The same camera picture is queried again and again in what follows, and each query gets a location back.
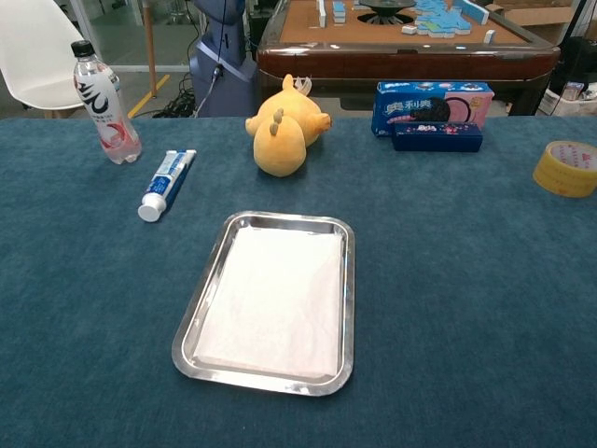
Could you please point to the translucent white paper sheet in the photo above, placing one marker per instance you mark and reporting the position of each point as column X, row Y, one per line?
column 275, row 303

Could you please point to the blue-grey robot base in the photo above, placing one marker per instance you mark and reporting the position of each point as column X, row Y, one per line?
column 224, row 79

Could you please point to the silver metal tray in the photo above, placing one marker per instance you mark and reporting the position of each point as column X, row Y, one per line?
column 186, row 345

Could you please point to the yellow plush duck toy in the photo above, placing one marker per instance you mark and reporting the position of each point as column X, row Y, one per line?
column 280, row 140

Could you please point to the blue white toothpaste tube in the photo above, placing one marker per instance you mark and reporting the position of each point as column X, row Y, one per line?
column 163, row 184

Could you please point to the small dark blue box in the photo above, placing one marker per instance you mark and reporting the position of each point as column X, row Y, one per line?
column 436, row 137

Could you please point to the blue pink cookie box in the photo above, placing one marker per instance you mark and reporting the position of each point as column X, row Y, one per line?
column 410, row 105

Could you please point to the brown mahjong table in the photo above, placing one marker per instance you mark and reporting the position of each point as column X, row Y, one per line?
column 373, row 63

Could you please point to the blue mahjong tile row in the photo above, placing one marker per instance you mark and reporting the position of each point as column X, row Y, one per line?
column 473, row 11
column 339, row 11

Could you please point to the blue table cloth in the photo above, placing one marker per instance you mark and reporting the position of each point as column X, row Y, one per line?
column 93, row 303

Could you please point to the white mahjong tile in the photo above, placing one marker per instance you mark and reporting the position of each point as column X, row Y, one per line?
column 490, row 36
column 410, row 30

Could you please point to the clear drink bottle black cap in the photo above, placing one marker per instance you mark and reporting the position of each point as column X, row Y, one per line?
column 105, row 107

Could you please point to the black mahjong table centre dish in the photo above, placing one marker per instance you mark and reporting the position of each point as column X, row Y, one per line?
column 384, row 10

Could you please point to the brown wooden pole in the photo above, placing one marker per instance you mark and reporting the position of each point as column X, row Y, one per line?
column 150, row 46

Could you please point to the blue mahjong tile pile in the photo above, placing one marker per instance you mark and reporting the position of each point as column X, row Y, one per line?
column 440, row 21

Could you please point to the yellow tape roll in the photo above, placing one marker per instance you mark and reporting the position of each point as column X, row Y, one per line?
column 564, row 179

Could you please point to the white storage box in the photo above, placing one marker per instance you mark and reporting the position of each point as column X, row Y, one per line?
column 571, row 98

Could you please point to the white chair wooden legs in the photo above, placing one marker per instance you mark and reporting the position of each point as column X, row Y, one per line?
column 32, row 56

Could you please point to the brown cardboard box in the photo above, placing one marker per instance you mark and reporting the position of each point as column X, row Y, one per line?
column 536, row 16

